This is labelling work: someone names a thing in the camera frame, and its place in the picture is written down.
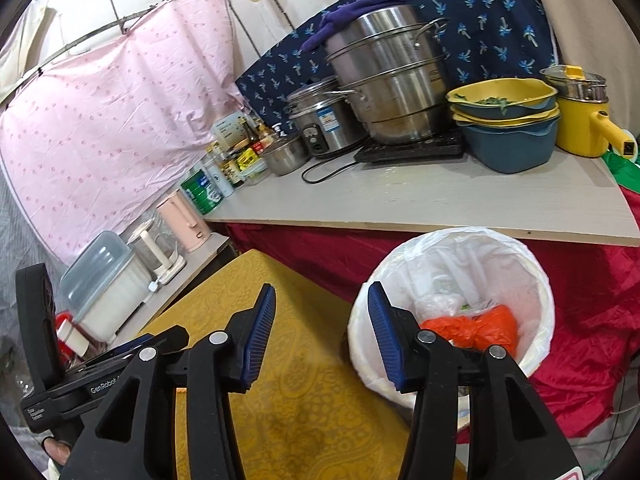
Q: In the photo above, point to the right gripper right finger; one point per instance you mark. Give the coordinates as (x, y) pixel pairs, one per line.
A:
(513, 435)

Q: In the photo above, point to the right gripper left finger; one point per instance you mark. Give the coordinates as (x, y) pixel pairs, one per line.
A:
(133, 434)

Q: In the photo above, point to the pink white paper cup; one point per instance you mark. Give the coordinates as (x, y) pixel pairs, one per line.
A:
(71, 341)

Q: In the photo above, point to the orange plastic bag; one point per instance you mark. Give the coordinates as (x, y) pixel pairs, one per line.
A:
(495, 327)

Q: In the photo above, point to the white lined trash bin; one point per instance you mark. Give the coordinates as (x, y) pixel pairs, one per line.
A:
(453, 272)

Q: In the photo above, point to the person's hand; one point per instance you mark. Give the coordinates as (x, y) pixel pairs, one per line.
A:
(58, 451)

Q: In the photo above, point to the white box with blue lid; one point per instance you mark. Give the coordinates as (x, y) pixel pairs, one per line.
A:
(104, 286)

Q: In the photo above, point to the red cloth skirt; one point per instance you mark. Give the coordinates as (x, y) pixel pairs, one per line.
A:
(595, 288)

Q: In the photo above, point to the white glass electric kettle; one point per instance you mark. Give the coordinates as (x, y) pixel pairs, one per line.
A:
(159, 252)

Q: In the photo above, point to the yellow paisley tablecloth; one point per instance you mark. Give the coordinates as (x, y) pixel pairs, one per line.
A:
(308, 415)

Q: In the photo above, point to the pink electric kettle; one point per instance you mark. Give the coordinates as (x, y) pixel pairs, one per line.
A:
(187, 224)

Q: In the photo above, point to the green tin can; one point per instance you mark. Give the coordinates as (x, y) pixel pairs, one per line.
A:
(204, 195)

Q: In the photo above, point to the pink dotted curtain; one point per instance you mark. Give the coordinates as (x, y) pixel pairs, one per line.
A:
(93, 142)

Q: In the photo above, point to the white thermos bottle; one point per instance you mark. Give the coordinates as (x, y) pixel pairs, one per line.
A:
(219, 179)

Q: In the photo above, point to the dark soy sauce bottle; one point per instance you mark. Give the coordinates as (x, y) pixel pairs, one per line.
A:
(231, 170)

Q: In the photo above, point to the black induction cooker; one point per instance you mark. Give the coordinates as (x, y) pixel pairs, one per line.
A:
(434, 148)

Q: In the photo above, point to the yellow label package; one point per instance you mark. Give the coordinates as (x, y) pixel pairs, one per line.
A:
(246, 158)

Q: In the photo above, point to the yellow blue stacked basins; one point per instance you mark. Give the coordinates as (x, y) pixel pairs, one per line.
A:
(510, 124)

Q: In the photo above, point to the white carton box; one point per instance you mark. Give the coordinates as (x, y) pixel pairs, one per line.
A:
(229, 130)

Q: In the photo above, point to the small steel pot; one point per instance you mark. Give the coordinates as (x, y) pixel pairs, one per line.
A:
(286, 155)

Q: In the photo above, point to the silver rice cooker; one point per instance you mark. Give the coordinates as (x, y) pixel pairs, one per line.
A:
(325, 119)

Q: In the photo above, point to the large steel steamer pot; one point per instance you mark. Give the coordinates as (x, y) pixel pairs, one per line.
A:
(390, 67)

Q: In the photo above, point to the navy floral cloth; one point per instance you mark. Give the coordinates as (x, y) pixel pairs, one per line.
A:
(484, 39)

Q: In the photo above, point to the beige curtain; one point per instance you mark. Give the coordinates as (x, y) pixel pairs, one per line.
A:
(594, 35)

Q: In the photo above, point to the purple cloth on steamer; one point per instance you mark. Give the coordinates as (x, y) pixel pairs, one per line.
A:
(337, 20)

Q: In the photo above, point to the yellow saucepan with handle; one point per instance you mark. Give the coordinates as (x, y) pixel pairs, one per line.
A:
(586, 128)

